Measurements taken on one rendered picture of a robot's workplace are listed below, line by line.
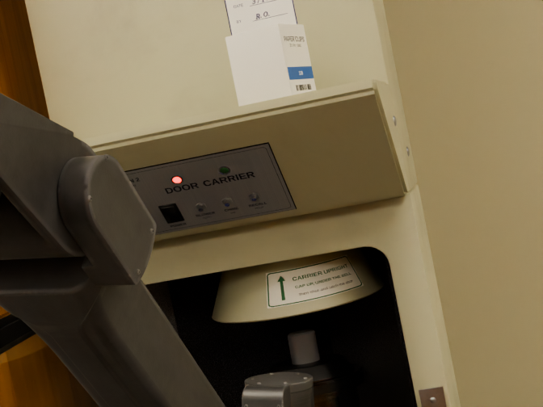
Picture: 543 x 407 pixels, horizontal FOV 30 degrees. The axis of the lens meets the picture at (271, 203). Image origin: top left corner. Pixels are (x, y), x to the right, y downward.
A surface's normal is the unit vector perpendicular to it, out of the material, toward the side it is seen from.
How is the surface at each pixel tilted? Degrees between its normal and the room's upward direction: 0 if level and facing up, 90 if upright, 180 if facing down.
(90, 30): 90
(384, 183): 135
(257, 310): 66
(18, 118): 96
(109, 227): 96
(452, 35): 90
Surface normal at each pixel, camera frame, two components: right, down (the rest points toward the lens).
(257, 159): 0.00, 0.76
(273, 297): -0.29, -0.30
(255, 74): -0.44, 0.14
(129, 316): 0.94, 0.02
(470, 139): -0.21, 0.09
